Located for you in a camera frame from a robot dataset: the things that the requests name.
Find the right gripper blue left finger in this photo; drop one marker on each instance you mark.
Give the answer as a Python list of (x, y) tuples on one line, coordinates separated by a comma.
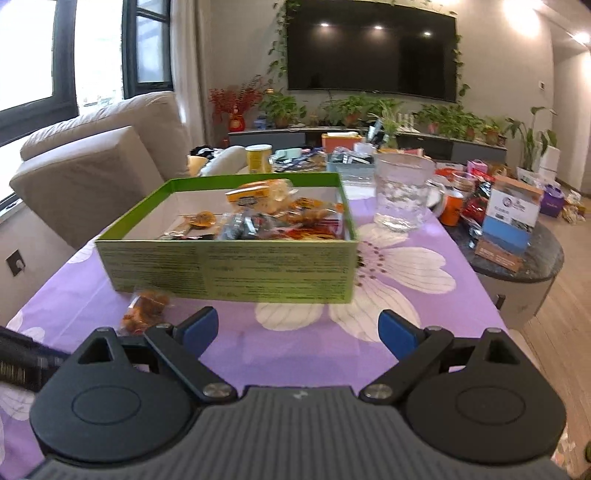
[(195, 334)]

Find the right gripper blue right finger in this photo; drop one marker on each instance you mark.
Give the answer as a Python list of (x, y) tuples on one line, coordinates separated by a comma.
[(400, 336)]

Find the orange small snack packet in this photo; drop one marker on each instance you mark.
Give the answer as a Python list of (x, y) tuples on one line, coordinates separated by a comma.
[(200, 221)]

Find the clear brown snack packet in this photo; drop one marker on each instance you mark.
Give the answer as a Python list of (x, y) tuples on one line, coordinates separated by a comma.
[(146, 309)]

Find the black sausage clear packet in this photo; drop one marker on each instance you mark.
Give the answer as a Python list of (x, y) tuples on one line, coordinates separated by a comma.
[(246, 225)]

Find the red spicy snack packet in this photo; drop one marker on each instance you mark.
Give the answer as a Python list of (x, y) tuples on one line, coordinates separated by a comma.
[(309, 232)]

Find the round dark side table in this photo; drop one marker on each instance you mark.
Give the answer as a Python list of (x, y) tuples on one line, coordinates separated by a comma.
[(518, 296)]

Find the green cardboard box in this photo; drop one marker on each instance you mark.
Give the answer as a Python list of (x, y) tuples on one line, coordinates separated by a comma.
[(136, 253)]

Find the orange pastry snack packet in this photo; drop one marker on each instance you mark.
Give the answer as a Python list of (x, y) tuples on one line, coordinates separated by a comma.
[(308, 211)]

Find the yellow bread snack packet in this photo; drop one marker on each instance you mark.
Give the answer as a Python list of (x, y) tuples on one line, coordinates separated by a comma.
[(267, 196)]

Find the white blue carton box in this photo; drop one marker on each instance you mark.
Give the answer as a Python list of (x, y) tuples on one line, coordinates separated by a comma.
[(511, 216)]

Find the light blue storage basket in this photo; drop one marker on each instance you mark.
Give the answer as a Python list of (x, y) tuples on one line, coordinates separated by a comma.
[(352, 167)]

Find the yellow cylindrical can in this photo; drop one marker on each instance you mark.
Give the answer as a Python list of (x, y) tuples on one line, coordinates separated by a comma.
[(258, 158)]

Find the beige sofa armchair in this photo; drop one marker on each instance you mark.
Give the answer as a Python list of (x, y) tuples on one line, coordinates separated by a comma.
[(80, 175)]

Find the orange box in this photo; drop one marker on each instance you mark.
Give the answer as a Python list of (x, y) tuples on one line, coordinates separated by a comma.
[(331, 141)]

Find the red flower decoration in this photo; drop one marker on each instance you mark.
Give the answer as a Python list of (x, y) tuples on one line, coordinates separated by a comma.
[(233, 102)]

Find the black television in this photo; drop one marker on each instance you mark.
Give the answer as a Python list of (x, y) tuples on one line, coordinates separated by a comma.
[(372, 47)]

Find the wall power socket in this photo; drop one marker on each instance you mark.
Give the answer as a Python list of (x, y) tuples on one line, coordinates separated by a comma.
[(15, 263)]

